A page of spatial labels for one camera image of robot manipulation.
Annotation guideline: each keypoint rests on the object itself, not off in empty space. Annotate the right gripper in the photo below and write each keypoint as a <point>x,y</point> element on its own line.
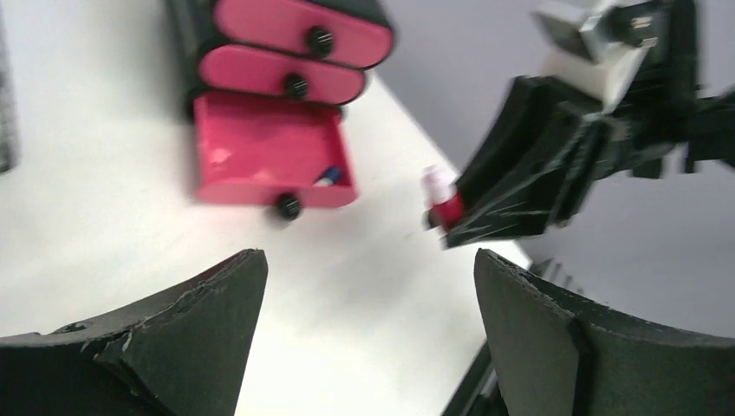
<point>522,179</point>

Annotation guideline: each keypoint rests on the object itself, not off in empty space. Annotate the black pink drawer unit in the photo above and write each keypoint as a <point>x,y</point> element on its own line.
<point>266,87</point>

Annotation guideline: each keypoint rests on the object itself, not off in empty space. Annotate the blue cap white marker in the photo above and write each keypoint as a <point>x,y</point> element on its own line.
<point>329,177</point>

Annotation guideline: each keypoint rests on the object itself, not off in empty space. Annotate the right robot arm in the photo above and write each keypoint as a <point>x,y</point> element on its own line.
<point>709,134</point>

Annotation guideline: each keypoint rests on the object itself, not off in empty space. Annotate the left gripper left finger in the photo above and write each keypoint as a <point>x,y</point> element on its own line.
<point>181,351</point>

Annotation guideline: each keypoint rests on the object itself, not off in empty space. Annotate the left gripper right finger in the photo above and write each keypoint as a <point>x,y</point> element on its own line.
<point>559,353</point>

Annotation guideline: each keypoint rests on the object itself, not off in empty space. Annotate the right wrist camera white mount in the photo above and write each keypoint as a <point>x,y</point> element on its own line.
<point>598,47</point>

